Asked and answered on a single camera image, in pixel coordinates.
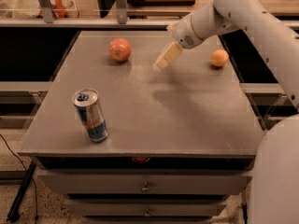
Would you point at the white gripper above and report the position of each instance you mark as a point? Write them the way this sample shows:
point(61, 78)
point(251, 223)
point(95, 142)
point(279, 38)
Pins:
point(183, 33)

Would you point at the red apple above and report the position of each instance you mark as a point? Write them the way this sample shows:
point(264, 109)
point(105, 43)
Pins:
point(120, 49)

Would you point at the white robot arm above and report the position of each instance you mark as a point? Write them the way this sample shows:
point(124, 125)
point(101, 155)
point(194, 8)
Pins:
point(274, 192)

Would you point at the redbull can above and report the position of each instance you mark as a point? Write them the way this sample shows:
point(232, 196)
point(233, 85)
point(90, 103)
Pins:
point(86, 102)

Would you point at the orange fruit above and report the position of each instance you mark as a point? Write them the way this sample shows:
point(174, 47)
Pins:
point(219, 58)

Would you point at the orange white snack bag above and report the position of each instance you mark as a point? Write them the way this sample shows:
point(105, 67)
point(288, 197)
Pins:
point(64, 8)

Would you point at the grey drawer cabinet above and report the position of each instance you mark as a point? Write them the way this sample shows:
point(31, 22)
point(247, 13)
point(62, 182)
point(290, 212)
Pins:
point(188, 119)

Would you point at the top drawer with knob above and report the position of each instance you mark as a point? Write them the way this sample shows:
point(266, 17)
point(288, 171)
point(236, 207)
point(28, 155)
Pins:
point(77, 183)

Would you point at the drawer with knob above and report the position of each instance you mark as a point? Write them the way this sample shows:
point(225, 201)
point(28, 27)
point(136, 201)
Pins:
point(77, 183)
point(96, 208)

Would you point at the metal shelf rail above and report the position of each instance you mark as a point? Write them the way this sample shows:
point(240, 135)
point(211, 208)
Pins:
point(88, 24)

